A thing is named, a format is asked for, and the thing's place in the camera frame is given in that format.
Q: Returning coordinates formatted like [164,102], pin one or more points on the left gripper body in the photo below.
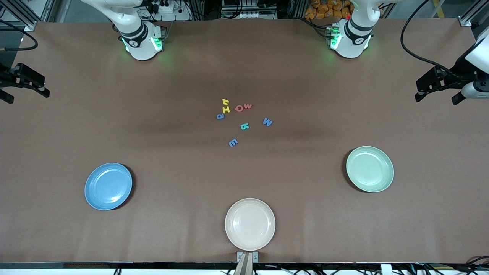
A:
[457,71]

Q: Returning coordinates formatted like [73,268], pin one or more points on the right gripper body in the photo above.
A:
[7,78]

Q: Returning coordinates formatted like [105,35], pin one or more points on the blue foam letter M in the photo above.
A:
[266,121]

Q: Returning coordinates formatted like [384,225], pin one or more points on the red foam letter w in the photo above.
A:
[248,107]

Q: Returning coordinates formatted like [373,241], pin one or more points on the teal foam letter R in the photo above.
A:
[243,127]

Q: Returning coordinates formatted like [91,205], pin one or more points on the blue foam letter e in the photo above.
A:
[231,144]

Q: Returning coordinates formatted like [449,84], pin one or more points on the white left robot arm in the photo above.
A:
[351,38]

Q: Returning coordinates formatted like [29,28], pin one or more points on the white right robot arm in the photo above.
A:
[139,38]

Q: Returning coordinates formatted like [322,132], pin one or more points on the green plate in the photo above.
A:
[369,169]

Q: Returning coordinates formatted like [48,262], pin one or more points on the blue plate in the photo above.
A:
[109,187]

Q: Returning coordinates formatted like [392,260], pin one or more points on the beige plate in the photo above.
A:
[250,224]

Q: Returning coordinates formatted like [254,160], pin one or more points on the orange snack bag pile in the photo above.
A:
[324,9]

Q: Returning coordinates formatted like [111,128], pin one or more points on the white power strip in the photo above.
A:
[172,15]

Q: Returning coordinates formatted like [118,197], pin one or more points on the brown table mat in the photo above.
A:
[305,210]

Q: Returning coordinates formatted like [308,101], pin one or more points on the white plastic box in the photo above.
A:
[386,270]

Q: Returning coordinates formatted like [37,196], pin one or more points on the yellow foam letter H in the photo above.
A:
[226,110]

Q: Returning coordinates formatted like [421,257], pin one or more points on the grey equipment rack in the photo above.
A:
[248,14]

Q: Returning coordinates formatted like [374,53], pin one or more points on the aluminium frame profile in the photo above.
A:
[30,26]
[465,21]

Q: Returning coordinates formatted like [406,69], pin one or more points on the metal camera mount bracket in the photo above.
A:
[247,263]

